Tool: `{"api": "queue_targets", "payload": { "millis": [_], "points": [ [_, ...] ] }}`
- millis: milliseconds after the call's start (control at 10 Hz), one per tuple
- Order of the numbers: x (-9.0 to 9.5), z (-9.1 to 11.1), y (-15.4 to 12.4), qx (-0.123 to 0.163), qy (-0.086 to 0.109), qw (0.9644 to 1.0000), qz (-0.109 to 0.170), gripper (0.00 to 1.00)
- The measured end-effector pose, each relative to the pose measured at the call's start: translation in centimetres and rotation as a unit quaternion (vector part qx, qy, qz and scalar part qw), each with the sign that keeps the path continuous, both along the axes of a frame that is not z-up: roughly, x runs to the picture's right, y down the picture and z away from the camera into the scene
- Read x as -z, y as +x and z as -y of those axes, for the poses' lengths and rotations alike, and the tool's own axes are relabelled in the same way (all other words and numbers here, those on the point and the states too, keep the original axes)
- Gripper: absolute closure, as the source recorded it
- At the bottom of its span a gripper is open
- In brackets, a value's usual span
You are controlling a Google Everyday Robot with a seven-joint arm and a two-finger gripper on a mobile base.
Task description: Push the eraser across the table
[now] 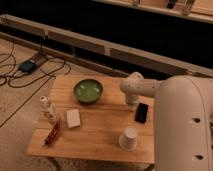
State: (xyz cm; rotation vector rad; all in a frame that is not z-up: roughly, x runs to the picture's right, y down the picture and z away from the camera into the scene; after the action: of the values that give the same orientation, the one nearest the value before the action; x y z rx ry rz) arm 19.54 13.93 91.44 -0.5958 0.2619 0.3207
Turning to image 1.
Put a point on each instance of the black rectangular eraser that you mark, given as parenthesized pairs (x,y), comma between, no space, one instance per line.
(141,113)

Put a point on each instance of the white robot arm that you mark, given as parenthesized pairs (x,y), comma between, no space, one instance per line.
(182,119)

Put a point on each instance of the green ceramic bowl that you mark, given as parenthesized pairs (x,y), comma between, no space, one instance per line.
(88,91)

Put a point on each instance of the wooden folding table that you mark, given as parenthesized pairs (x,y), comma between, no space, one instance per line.
(97,138)

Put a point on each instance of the white rectangular block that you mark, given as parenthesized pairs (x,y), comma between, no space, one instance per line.
(73,118)

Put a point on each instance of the white paper cup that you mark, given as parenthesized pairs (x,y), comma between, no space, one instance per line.
(128,139)

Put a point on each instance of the small white bottle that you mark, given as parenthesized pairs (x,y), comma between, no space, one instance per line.
(48,110)

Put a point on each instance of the power strip with adapter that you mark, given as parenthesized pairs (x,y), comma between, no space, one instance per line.
(31,64)

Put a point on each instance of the long wooden beam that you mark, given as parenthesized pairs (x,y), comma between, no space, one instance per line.
(125,53)

